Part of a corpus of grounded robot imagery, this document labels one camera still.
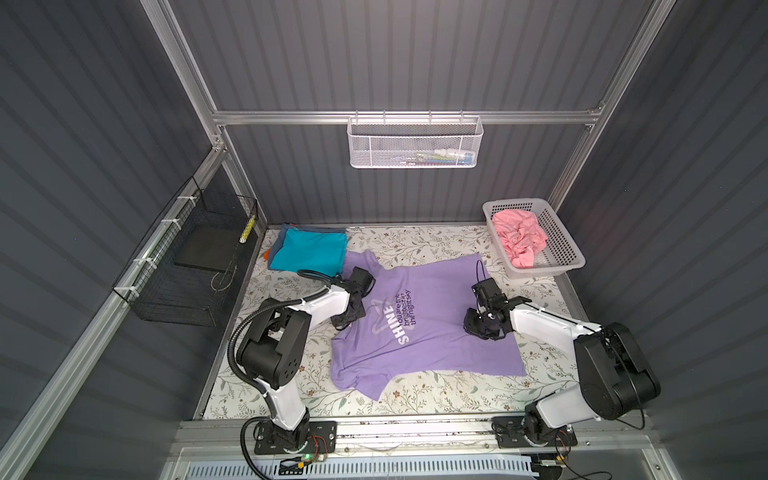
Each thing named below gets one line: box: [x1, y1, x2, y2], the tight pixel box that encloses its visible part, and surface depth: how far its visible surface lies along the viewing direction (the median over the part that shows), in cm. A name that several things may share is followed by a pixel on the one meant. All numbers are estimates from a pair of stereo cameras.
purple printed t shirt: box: [330, 250, 527, 401], surface depth 91 cm
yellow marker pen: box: [239, 215, 256, 243], surface depth 82 cm
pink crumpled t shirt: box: [492, 209, 549, 268], surface depth 114 cm
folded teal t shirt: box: [269, 227, 348, 276], surface depth 107 cm
